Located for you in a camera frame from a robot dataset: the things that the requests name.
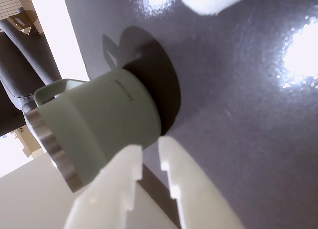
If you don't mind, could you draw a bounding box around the brown cardboard box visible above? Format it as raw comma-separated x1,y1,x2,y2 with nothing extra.
6,7,43,36

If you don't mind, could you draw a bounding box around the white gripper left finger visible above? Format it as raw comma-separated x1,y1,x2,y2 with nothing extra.
63,143,144,229

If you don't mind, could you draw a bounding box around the black table mat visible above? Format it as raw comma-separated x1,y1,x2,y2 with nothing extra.
61,0,318,229

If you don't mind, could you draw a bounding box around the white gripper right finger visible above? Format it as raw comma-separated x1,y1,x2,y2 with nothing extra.
159,136,246,229

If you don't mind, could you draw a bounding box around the pale green steel-rimmed mug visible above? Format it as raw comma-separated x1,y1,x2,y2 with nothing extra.
24,70,162,193

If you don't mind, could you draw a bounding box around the dark grey chair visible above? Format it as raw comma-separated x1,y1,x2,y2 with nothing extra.
0,20,63,138

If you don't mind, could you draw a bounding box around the white gauze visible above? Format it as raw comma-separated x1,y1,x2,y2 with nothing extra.
176,0,258,16

